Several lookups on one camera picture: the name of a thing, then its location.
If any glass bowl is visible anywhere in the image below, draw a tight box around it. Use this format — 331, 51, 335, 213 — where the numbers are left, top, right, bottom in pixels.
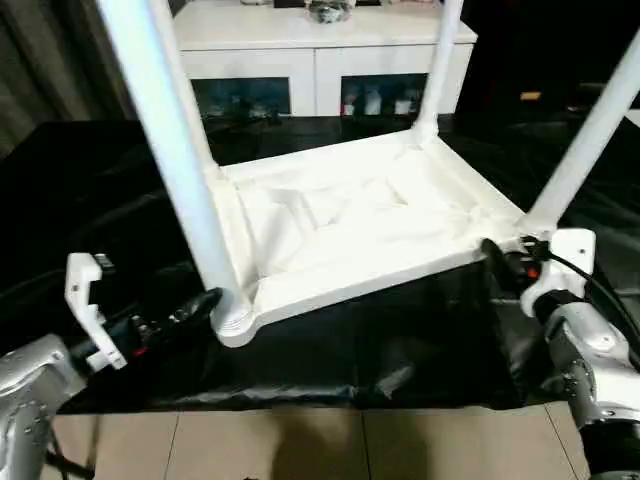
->
307, 0, 356, 24

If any grey curtain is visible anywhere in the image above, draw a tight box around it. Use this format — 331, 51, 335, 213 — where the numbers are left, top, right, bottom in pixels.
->
0, 0, 156, 156

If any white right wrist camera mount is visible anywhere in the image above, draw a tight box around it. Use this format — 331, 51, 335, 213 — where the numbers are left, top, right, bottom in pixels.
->
519, 228, 597, 319

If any white plastic table leg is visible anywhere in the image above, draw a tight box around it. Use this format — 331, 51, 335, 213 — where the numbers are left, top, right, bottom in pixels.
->
147, 0, 224, 174
527, 29, 640, 236
412, 0, 466, 146
94, 0, 256, 336

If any black metal stand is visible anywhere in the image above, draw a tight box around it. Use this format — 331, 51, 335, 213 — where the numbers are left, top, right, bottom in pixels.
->
44, 429, 96, 480

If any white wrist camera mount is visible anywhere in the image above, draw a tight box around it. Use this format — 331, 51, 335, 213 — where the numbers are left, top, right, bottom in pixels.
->
64, 252, 129, 371
519, 228, 597, 319

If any black mat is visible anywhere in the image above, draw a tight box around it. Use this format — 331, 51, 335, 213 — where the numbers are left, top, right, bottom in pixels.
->
0, 112, 640, 414

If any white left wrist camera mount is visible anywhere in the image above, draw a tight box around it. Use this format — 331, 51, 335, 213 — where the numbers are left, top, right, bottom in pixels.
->
64, 252, 129, 371

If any white cabinet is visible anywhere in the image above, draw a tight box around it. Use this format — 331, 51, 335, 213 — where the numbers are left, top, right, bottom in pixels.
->
169, 0, 479, 117

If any white plastic table top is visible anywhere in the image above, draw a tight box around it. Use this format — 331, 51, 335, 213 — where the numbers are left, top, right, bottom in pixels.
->
209, 127, 556, 349

